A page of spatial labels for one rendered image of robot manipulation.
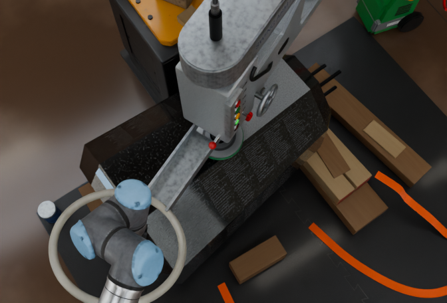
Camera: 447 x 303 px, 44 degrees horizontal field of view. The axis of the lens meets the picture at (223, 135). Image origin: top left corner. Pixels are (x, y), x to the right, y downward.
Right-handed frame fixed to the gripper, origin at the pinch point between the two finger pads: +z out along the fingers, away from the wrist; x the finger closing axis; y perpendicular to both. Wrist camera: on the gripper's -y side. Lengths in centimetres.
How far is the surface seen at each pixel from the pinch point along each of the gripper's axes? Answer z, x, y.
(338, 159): 75, 120, 113
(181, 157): 23, 62, 19
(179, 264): 28.2, 17.0, 22.1
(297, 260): 116, 76, 98
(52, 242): 28.3, 19.9, -23.0
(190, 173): 21, 53, 23
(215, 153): 35, 77, 35
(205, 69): -38, 47, 18
